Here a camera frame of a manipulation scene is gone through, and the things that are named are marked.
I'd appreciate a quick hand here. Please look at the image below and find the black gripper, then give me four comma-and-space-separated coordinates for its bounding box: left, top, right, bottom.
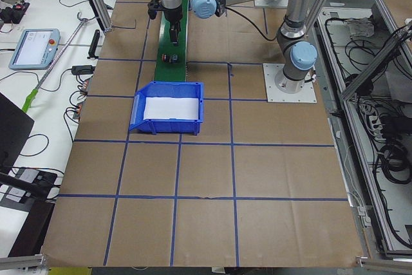
164, 6, 181, 46

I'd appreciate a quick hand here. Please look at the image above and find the red push button switch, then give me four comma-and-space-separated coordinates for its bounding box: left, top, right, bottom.
162, 54, 179, 63

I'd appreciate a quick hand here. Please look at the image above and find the green conveyor belt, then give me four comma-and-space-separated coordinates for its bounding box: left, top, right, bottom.
154, 0, 189, 82

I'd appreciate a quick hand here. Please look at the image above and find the left blue plastic bin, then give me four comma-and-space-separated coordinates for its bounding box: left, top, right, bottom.
129, 81, 204, 135

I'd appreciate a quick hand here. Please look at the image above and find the white foam pad left bin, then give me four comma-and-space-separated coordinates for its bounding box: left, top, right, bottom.
143, 97, 199, 120

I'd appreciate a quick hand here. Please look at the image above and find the black power adapter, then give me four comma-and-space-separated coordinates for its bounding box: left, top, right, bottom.
71, 65, 95, 75

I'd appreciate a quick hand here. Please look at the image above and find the teach pendant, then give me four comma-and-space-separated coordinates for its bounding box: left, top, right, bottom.
8, 28, 61, 70

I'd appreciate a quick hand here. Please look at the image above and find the black monitor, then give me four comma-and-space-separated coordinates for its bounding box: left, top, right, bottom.
0, 94, 34, 175

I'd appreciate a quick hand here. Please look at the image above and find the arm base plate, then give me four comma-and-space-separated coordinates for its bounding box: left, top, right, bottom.
263, 63, 317, 104

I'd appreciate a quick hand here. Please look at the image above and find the green handled grabber tool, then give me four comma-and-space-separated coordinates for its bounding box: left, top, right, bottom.
22, 12, 89, 113

